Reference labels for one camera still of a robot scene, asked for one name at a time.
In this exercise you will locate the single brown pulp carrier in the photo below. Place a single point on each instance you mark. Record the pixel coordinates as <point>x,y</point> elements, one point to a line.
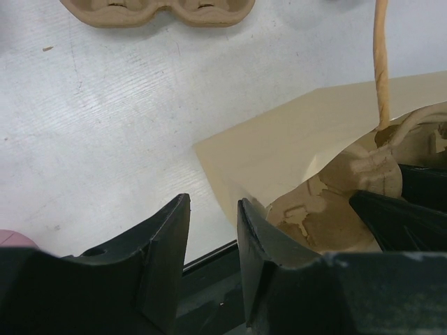
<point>317,213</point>

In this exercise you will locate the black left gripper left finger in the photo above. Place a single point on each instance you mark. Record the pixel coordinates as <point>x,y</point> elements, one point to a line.
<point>127,285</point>

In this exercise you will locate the brown pulp cup carrier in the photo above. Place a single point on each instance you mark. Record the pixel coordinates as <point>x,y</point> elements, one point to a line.
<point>125,14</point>

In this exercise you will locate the tan paper bag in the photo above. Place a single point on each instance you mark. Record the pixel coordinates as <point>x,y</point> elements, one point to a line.
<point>268,156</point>

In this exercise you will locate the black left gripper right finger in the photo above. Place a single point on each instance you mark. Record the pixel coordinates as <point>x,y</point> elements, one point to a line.
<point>290,289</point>

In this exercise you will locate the pink straw holder cup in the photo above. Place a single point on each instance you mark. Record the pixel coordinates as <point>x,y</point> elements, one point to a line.
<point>9,238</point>

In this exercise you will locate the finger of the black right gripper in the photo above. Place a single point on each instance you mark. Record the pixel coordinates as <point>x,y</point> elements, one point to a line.
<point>424,186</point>
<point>400,226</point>

